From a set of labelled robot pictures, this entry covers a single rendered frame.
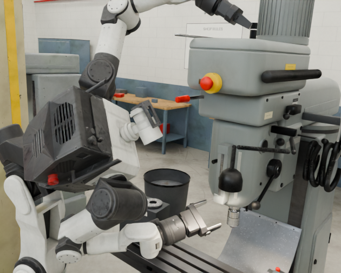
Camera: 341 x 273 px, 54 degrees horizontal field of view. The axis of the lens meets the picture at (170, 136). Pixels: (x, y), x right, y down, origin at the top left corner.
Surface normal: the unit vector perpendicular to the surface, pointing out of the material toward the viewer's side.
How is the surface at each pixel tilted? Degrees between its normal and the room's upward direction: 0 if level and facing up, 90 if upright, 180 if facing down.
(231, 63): 90
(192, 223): 35
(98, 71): 61
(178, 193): 94
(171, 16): 90
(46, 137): 74
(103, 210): 69
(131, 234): 21
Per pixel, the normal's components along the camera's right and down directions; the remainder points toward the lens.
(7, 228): 0.77, 0.19
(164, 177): 0.09, 0.19
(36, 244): -0.33, 0.22
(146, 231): -0.03, -0.82
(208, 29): -0.64, 0.16
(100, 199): -0.57, -0.20
